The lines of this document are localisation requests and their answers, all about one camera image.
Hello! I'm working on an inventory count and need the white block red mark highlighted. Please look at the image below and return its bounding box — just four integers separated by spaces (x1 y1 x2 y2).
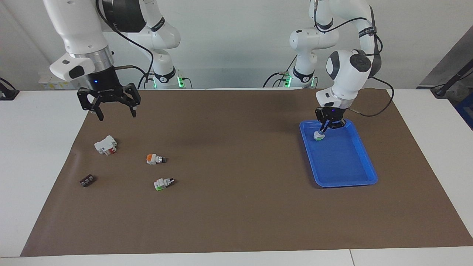
94 135 118 156

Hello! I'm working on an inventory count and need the blue plastic tray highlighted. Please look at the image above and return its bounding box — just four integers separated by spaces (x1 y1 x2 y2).
299 119 378 188

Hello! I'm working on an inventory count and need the white box yellow label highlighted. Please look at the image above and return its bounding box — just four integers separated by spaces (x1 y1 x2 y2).
38 71 80 91

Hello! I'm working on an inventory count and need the brown table mat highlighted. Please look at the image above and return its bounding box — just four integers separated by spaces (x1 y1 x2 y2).
20 88 473 258

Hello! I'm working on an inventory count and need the black stand pole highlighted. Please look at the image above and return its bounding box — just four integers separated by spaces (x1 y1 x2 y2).
431 59 473 99

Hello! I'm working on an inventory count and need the blue crate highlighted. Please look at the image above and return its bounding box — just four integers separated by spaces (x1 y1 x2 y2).
455 101 473 131

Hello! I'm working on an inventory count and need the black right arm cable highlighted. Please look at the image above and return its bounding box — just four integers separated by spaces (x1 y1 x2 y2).
95 0 155 90

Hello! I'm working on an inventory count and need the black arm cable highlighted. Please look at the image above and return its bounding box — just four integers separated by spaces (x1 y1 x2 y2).
95 0 155 90
313 0 395 117

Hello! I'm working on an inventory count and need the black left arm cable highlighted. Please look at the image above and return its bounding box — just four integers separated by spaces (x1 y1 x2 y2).
313 0 395 117

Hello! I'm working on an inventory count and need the white switch green block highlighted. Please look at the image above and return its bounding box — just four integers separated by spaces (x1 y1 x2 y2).
154 177 175 191

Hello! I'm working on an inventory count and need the black clamp mount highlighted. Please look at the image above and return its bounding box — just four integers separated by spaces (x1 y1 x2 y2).
0 77 20 101

